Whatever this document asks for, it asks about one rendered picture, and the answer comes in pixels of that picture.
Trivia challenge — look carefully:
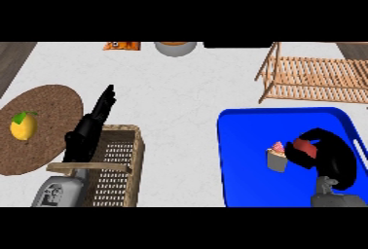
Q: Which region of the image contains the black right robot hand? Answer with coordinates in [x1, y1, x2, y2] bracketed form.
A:
[286, 127, 360, 192]

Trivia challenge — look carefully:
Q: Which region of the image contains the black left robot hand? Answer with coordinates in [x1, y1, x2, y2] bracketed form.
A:
[63, 84, 119, 163]

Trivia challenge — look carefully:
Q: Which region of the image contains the red bell pepper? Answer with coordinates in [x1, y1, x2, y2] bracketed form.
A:
[292, 137, 320, 160]

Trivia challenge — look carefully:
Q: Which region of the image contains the blue plastic tray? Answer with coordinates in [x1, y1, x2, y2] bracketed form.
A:
[217, 106, 368, 208]

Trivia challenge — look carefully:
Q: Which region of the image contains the wooden tiered shelf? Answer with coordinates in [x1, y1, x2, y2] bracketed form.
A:
[253, 41, 368, 105]

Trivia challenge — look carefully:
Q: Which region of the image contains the round brown placemat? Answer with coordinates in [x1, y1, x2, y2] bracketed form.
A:
[0, 84, 85, 177]

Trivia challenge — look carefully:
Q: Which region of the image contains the pink frosted cupcake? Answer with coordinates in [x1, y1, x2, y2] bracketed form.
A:
[267, 140, 290, 173]

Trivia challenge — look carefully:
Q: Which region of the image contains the wicker basket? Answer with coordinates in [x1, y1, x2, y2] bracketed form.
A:
[47, 124, 147, 208]

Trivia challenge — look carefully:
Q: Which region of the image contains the yellow lemon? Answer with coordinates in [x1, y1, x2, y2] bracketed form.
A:
[10, 111, 41, 142]

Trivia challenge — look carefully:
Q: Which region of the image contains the orange packet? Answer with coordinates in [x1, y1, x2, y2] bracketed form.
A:
[103, 41, 143, 52]

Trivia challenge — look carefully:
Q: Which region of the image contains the grey bowl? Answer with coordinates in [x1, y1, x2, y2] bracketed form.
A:
[153, 41, 199, 58]

